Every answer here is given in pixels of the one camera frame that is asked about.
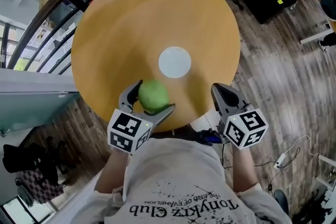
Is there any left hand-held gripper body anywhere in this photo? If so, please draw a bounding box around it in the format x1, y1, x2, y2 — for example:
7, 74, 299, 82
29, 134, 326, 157
107, 104, 158, 153

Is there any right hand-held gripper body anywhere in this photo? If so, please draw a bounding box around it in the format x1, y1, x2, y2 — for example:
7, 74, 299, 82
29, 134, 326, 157
216, 104, 269, 150

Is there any green ball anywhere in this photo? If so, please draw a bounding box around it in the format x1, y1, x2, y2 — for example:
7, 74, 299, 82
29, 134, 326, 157
138, 79, 170, 115

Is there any white round plate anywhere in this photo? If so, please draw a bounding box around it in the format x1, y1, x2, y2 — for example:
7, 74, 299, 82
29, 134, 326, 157
157, 46, 192, 79

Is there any person's left forearm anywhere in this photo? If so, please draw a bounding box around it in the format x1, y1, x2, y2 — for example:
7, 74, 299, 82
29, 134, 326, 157
93, 148, 132, 195

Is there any person's right forearm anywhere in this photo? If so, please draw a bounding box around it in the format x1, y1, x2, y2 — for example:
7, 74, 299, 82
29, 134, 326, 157
230, 145, 259, 194

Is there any white power strip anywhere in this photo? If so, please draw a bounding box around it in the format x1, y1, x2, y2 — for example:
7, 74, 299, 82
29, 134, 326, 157
274, 152, 287, 168

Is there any white printed t-shirt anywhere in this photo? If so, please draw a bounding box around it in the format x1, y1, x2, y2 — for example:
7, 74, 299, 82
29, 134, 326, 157
83, 137, 292, 224

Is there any frosted glass partition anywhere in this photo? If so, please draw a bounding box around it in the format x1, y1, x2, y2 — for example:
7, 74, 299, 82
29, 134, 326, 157
0, 68, 81, 137

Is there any black office chair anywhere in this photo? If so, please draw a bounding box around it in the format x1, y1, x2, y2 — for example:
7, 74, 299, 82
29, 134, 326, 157
2, 137, 79, 187

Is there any checkered cloth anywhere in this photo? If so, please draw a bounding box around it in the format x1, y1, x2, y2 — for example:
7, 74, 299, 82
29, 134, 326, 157
15, 167, 65, 204

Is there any black cabinet with yellow sticker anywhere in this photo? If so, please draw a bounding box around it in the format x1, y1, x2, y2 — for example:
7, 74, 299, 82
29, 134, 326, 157
243, 0, 297, 25

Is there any grey office chair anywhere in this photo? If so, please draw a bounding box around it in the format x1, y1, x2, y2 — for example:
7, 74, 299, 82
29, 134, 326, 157
319, 0, 336, 20

